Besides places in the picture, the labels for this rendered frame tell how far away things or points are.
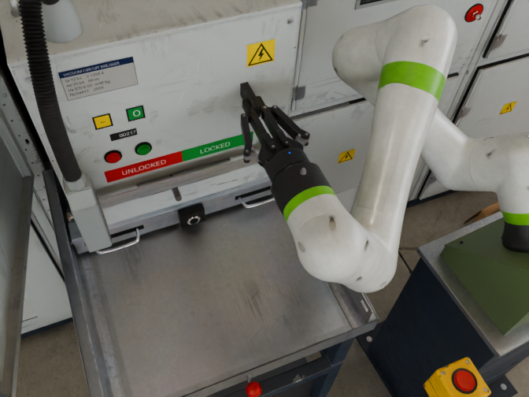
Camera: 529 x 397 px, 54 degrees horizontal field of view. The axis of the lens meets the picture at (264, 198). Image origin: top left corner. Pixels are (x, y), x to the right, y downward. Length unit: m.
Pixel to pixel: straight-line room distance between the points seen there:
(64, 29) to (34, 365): 1.49
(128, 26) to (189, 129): 0.25
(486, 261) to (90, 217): 0.87
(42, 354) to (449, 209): 1.80
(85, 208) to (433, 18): 0.70
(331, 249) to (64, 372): 1.50
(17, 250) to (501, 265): 1.11
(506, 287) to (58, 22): 1.05
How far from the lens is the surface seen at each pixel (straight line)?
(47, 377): 2.13
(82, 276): 1.27
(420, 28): 1.01
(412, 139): 0.95
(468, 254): 1.36
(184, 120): 1.04
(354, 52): 1.11
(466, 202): 2.60
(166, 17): 0.94
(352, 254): 0.78
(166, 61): 0.94
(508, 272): 1.28
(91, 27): 0.94
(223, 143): 1.13
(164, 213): 1.23
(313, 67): 1.48
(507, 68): 2.03
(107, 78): 0.94
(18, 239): 1.38
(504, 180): 1.27
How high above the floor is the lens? 1.93
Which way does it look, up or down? 54 degrees down
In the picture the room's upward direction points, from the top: 4 degrees clockwise
